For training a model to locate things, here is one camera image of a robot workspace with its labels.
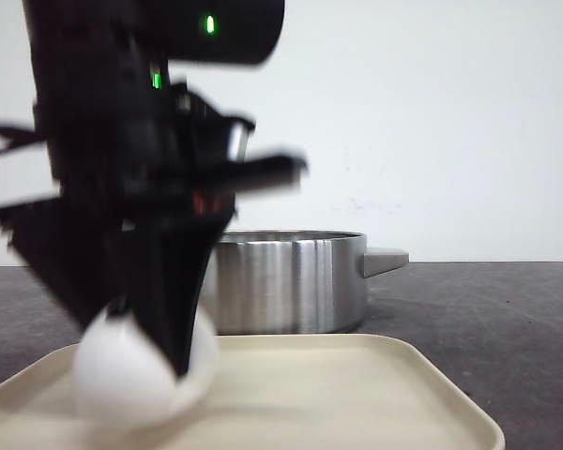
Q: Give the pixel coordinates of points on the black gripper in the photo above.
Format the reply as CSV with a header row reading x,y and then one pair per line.
x,y
129,149

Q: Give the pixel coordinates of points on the white panda bun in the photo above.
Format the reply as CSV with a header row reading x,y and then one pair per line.
x,y
122,379

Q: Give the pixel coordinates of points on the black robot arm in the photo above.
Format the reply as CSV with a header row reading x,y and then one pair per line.
x,y
114,40

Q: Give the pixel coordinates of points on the stainless steel steamer pot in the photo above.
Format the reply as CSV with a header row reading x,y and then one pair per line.
x,y
292,281

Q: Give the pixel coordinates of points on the beige plastic tray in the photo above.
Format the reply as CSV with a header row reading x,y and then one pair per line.
x,y
271,392

